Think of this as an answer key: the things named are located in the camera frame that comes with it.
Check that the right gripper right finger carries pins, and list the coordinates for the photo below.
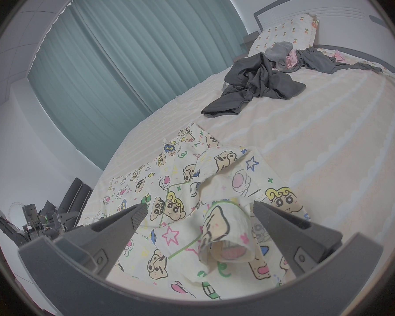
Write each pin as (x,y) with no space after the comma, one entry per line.
(293,239)

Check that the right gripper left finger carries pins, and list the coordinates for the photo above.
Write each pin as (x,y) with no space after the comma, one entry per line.
(112,232)

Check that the white printed pyjama top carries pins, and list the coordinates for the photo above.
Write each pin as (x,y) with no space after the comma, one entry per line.
(184,183)

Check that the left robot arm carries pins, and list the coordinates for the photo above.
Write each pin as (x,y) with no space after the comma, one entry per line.
(13,232)

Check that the black padded chair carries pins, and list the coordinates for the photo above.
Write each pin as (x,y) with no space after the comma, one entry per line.
(75,199)

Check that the bed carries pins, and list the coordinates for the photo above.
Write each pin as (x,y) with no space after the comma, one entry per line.
(332,137)

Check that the black garment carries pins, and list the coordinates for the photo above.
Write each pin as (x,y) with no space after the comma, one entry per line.
(256,84)

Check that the blue-green curtain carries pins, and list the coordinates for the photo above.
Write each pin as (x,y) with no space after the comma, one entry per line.
(118,61)

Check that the pink garment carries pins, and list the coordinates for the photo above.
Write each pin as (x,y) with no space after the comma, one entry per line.
(292,59)

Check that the dark grey garment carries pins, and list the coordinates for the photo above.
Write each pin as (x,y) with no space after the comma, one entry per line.
(319,59)

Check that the grey white bedside table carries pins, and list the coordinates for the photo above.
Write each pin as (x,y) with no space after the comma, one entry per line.
(248,43)

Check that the white printed pillow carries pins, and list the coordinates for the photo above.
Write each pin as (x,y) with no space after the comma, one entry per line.
(283,33)

